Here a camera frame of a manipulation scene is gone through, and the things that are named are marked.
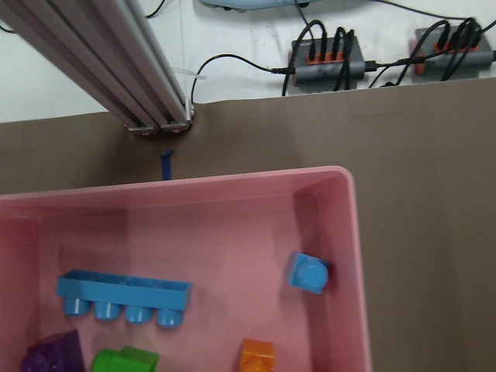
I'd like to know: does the small blue block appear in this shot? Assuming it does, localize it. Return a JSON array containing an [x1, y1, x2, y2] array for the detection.
[[286, 252, 330, 295]]

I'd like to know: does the orange sloped block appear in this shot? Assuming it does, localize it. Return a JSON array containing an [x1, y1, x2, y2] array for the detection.
[[238, 339, 276, 372]]

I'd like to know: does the long blue block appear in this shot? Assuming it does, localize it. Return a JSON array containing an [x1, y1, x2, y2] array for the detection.
[[56, 270, 192, 329]]

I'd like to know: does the green block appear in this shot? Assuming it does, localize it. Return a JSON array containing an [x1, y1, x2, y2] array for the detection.
[[91, 346, 159, 372]]

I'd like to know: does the purple block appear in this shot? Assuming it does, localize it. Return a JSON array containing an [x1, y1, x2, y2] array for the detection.
[[20, 329, 85, 371]]

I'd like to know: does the pink plastic box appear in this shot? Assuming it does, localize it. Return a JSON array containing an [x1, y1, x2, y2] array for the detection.
[[1, 167, 372, 371]]

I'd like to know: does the aluminium frame post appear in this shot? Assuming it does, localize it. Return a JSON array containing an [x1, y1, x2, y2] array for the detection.
[[1, 1, 193, 136]]

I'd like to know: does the usb hub with cables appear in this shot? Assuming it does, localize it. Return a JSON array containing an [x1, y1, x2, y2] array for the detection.
[[409, 18, 495, 81]]

